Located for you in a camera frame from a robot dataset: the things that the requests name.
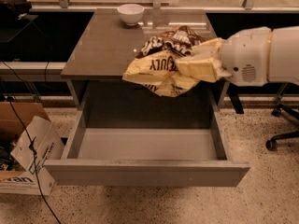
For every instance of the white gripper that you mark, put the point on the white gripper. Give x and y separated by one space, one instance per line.
245 56

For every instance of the brown sea salt chip bag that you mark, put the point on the brown sea salt chip bag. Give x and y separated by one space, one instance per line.
154 65

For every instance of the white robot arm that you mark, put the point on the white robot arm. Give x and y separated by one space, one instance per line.
283 56

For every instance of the grey cabinet with counter top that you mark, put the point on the grey cabinet with counter top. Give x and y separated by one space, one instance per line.
107 46

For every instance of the open grey top drawer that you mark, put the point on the open grey top drawer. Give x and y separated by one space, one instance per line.
132 138

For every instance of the black bag on shelf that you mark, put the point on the black bag on shelf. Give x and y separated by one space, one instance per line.
14 9

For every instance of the white ceramic bowl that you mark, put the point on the white ceramic bowl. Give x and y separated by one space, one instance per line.
131 14

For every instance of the open cardboard box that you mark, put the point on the open cardboard box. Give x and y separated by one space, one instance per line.
28 139

